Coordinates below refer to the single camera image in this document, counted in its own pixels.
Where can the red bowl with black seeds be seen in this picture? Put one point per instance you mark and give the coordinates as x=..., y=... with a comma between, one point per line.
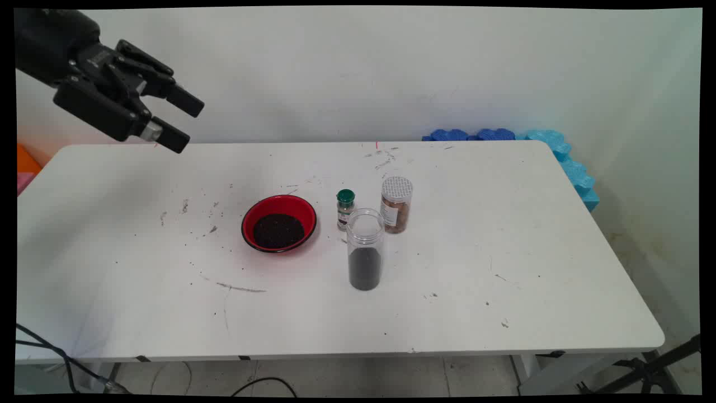
x=278, y=229

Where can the white table leg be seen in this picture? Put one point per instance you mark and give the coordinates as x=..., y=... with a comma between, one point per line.
x=95, y=375
x=559, y=372

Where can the orange foam piece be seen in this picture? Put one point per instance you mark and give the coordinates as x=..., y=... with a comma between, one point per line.
x=25, y=159

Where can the light blue foam mat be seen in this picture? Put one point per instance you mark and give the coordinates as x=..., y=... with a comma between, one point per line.
x=576, y=173

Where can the silver lid jar brown contents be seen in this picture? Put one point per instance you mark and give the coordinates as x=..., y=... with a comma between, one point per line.
x=396, y=210

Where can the clear jar with black seeds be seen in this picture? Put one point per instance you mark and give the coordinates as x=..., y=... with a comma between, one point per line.
x=364, y=268

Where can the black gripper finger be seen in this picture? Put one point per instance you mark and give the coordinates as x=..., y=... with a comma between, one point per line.
x=100, y=109
x=156, y=75

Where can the green cap spice bottle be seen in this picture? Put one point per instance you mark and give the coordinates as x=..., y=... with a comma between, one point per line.
x=345, y=212

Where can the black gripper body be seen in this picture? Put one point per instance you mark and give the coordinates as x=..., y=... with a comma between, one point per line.
x=50, y=45

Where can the black tripod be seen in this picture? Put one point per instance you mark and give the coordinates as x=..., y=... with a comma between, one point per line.
x=649, y=369

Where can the pink foam piece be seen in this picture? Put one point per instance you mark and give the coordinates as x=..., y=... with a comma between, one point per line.
x=23, y=182

